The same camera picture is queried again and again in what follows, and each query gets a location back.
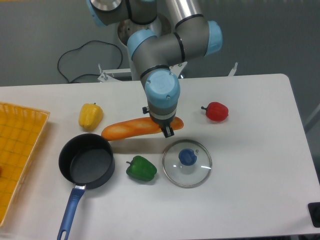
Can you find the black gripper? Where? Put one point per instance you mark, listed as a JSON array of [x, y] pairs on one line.
[[163, 117]]

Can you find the long orange bread loaf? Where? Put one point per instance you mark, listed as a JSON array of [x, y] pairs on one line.
[[130, 128]]

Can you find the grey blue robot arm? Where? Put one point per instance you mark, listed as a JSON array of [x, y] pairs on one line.
[[153, 54]]

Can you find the glass pot lid blue knob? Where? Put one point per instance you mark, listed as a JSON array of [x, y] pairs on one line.
[[187, 163]]

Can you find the green bell pepper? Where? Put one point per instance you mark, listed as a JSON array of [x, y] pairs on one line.
[[141, 169]]

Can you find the red bell pepper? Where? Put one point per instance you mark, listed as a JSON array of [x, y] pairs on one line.
[[216, 111]]

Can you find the yellow bell pepper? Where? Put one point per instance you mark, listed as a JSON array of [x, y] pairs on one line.
[[90, 116]]

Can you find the yellow plastic basket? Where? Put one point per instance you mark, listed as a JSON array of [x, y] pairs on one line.
[[20, 130]]

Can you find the black corner device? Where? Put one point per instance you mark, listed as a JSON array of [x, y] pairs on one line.
[[314, 212]]

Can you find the white metal bracket left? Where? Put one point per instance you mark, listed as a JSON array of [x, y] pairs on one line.
[[114, 75]]

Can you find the white metal bracket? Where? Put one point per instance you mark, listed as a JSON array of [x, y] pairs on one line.
[[233, 70], [114, 75]]

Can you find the black saucepan blue handle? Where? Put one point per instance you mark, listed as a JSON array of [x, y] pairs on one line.
[[87, 161]]

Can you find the white metal bracket right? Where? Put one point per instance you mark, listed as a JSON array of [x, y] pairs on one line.
[[233, 70]]

